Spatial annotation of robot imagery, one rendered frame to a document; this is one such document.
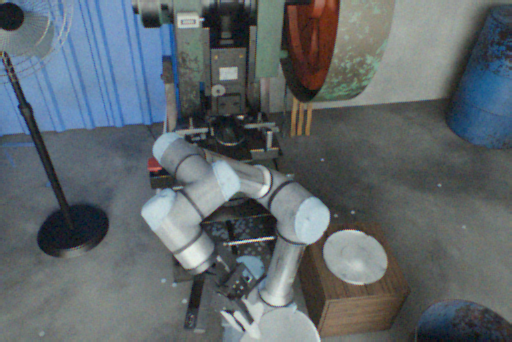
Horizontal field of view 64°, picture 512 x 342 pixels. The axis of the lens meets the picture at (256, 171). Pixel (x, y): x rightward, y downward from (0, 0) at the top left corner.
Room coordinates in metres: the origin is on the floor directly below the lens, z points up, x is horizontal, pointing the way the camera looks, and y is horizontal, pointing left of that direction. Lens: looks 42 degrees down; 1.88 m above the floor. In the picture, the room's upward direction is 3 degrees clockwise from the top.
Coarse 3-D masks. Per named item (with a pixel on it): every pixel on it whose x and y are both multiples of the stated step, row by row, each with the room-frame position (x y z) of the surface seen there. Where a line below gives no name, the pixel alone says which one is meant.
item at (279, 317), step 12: (276, 312) 0.46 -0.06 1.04; (288, 312) 0.48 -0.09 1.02; (300, 312) 0.49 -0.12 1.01; (264, 324) 0.43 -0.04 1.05; (276, 324) 0.44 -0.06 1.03; (288, 324) 0.46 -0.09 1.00; (300, 324) 0.47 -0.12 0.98; (312, 324) 0.48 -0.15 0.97; (264, 336) 0.41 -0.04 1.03; (276, 336) 0.42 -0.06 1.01; (288, 336) 0.44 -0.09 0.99; (300, 336) 0.45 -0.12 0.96; (312, 336) 0.46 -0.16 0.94
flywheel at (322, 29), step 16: (320, 0) 1.57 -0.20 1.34; (336, 0) 1.53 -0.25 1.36; (288, 16) 1.88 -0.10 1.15; (304, 16) 1.77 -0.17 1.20; (320, 16) 1.59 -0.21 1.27; (336, 16) 1.44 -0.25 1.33; (288, 32) 1.85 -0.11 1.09; (304, 32) 1.74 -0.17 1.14; (320, 32) 1.56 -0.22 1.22; (336, 32) 1.34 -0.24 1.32; (304, 48) 1.72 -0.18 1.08; (320, 48) 1.54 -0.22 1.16; (304, 64) 1.64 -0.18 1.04; (320, 64) 1.51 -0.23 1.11; (304, 80) 1.56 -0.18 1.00; (320, 80) 1.40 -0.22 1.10
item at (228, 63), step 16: (224, 48) 1.48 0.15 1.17; (240, 48) 1.49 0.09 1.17; (224, 64) 1.47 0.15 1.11; (240, 64) 1.49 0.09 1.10; (224, 80) 1.47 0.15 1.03; (240, 80) 1.49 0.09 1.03; (208, 96) 1.55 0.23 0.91; (224, 96) 1.45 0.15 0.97; (240, 96) 1.46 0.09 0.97; (224, 112) 1.44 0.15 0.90
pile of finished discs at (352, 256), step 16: (336, 240) 1.23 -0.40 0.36; (352, 240) 1.23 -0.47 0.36; (368, 240) 1.24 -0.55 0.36; (336, 256) 1.13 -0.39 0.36; (352, 256) 1.13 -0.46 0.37; (368, 256) 1.14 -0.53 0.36; (384, 256) 1.15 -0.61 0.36; (336, 272) 1.05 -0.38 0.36; (352, 272) 1.05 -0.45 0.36; (368, 272) 1.06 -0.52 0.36
